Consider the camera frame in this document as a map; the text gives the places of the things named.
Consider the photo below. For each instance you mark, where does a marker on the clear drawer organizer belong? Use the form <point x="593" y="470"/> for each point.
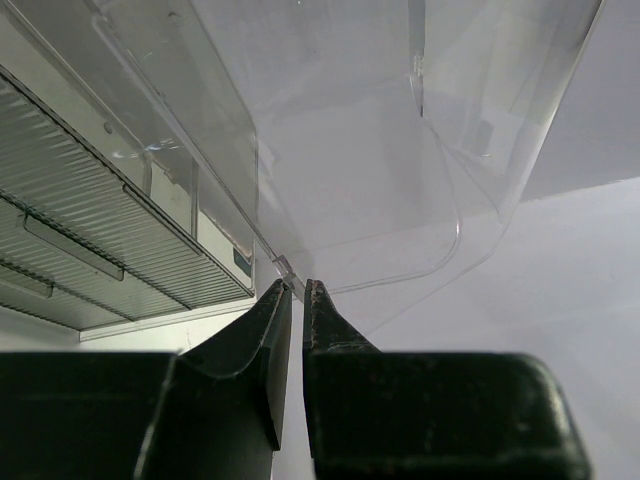
<point x="128" y="164"/>

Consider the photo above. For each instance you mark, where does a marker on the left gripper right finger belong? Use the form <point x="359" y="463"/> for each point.
<point x="372" y="414"/>

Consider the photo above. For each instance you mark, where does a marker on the clear organizer lid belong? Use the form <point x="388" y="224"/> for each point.
<point x="361" y="143"/>

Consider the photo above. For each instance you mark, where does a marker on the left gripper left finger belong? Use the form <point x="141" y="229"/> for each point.
<point x="213" y="412"/>

